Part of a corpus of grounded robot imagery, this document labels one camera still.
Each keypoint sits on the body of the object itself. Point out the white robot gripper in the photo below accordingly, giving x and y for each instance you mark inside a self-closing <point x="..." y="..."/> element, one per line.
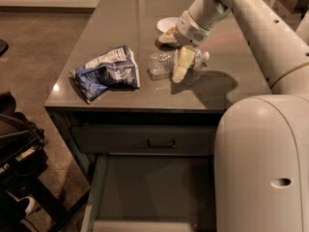
<point x="189" y="30"/>

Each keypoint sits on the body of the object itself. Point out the clear plastic water bottle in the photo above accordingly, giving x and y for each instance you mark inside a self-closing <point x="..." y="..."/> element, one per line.
<point x="161" y="64"/>

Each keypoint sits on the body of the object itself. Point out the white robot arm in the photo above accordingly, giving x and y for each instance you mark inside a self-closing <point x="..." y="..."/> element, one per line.
<point x="261" y="149"/>

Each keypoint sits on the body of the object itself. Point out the grey top drawer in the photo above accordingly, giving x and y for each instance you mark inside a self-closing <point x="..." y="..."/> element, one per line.
<point x="145" y="140"/>

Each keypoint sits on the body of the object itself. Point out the open grey middle drawer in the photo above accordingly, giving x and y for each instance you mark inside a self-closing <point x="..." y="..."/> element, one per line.
<point x="151" y="194"/>

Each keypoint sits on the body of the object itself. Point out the white ceramic bowl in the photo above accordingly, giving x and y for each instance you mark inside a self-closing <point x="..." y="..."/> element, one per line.
<point x="166" y="23"/>

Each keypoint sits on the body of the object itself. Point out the crumpled blue chip bag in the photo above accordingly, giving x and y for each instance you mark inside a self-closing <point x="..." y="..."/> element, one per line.
<point x="116" y="68"/>

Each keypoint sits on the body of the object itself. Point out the black round object left edge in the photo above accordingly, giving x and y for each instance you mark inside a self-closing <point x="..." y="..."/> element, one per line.
<point x="3" y="46"/>

